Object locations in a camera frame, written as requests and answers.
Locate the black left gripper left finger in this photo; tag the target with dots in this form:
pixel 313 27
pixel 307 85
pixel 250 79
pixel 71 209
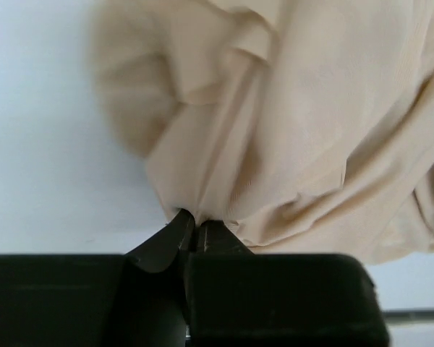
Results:
pixel 155 308

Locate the aluminium table edge rail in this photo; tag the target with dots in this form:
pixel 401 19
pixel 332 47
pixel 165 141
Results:
pixel 410 315

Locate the beige trousers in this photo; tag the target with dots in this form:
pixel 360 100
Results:
pixel 305 126

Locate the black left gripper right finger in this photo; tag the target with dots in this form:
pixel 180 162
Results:
pixel 217 314

